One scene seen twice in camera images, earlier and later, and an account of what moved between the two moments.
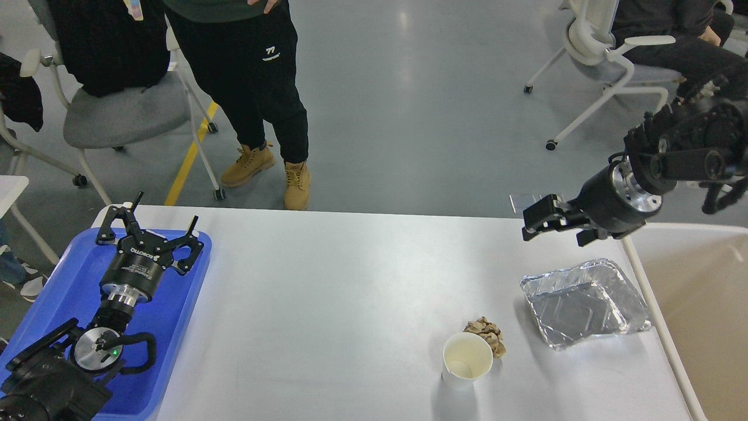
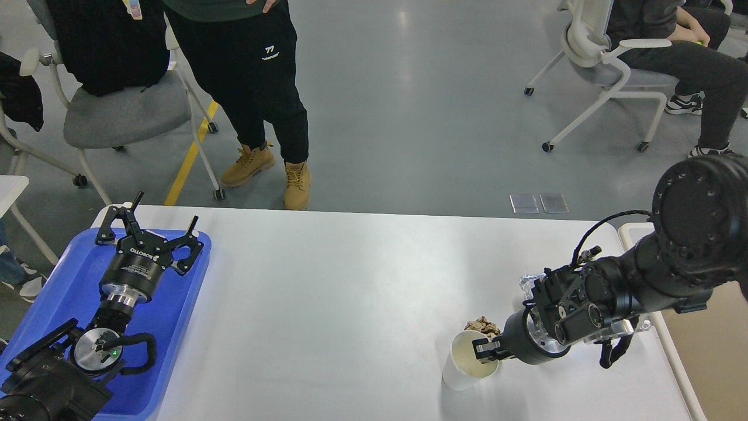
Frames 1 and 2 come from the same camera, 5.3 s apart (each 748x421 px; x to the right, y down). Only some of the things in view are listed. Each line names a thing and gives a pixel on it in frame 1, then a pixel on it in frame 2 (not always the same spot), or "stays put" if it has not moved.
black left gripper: x=136 y=271 stays put
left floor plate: x=521 y=201 stays put
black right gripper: x=612 y=203 → x=525 y=338
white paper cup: x=466 y=356 stays put
